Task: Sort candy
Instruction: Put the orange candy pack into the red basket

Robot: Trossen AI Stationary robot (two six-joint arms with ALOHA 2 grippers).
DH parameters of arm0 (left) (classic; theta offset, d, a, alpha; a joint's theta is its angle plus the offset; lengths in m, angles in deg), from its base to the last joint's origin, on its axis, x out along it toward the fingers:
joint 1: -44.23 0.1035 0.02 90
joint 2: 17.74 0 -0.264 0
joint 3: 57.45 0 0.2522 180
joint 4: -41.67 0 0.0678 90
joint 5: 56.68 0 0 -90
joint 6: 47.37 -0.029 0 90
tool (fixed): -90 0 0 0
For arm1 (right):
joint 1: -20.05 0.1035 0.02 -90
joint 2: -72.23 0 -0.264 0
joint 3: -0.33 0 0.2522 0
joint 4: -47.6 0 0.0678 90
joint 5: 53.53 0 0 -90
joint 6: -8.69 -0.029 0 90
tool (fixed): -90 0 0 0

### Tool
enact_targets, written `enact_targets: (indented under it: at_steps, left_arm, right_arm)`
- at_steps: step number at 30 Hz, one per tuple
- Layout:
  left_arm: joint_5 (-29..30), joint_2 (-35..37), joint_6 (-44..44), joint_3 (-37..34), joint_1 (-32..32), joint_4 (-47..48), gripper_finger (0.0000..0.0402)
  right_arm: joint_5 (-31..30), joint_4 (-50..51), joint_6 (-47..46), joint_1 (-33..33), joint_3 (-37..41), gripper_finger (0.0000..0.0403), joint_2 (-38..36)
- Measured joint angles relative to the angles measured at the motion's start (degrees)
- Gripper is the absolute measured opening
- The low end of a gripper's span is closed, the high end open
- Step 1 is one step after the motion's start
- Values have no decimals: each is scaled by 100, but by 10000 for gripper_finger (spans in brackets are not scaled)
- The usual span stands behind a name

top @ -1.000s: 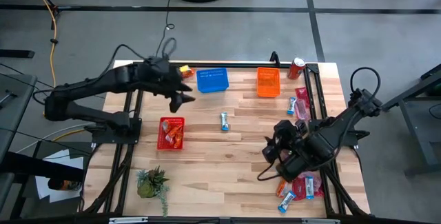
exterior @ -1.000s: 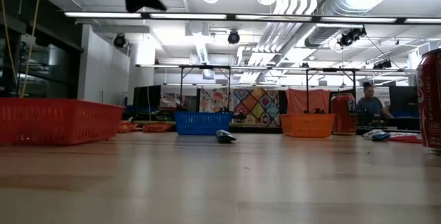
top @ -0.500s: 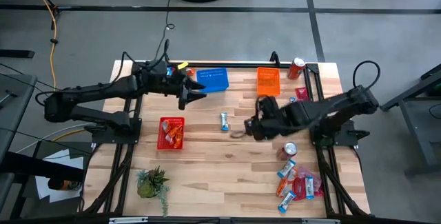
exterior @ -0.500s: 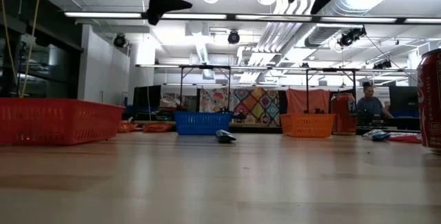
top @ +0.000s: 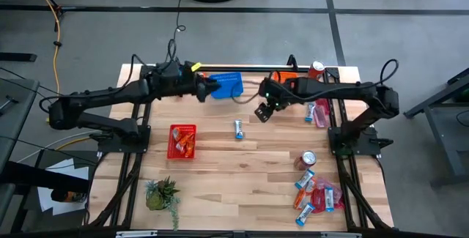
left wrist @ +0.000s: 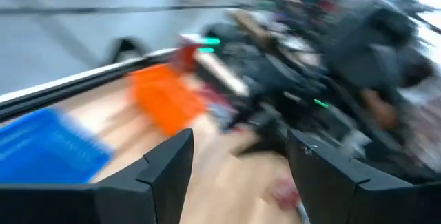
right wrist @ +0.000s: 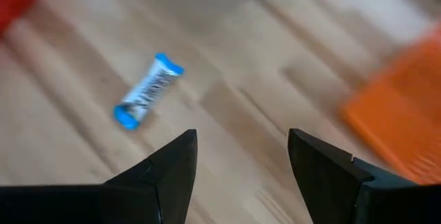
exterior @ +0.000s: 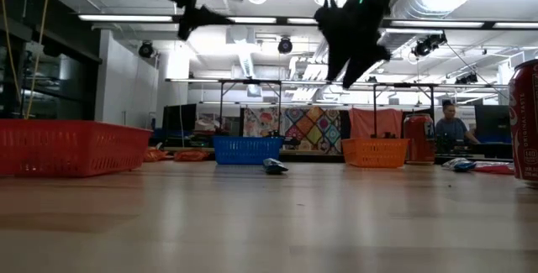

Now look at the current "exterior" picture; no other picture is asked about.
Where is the black metal table frame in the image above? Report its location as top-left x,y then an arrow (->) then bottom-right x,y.
218,78 -> 283,138
372,81 -> 436,139

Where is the silver ventilation duct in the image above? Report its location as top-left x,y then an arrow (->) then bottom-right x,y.
372,0 -> 497,58

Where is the yellow cable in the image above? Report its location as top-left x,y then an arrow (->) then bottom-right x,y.
0,0 -> 52,121

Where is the orange plastic basket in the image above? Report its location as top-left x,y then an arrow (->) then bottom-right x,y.
340,137 -> 410,169

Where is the person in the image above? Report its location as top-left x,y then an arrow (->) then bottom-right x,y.
435,99 -> 481,146

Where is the black monitor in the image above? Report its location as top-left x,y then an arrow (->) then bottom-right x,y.
162,103 -> 198,132
474,104 -> 512,144

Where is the blue plastic basket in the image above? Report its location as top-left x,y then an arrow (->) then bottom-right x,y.
212,135 -> 285,165

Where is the red cola can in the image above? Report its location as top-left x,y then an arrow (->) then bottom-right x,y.
403,113 -> 436,165
507,58 -> 538,188

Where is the orange hanging cloth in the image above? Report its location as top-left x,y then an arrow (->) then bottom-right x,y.
348,108 -> 404,139

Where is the red candy pack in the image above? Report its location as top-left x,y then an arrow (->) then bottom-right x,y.
474,161 -> 515,176

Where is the long ceiling light bar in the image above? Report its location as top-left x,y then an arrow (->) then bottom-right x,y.
77,12 -> 538,31

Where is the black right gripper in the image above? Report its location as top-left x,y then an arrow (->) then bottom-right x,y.
314,0 -> 392,89

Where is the orange candy pack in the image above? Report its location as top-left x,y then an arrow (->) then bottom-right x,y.
174,149 -> 210,163
142,146 -> 170,163

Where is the red plastic basket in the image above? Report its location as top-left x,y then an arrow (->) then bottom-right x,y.
0,118 -> 153,178

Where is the black track light cluster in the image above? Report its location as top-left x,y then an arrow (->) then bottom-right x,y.
410,32 -> 448,59
455,72 -> 479,86

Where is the black aluminium table frame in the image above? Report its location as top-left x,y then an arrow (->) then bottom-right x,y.
142,145 -> 514,165

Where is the blue white candy bar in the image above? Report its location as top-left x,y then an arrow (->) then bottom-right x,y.
440,157 -> 477,172
262,157 -> 290,176

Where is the colourful patchwork quilt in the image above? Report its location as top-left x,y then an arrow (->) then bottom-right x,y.
242,105 -> 350,155

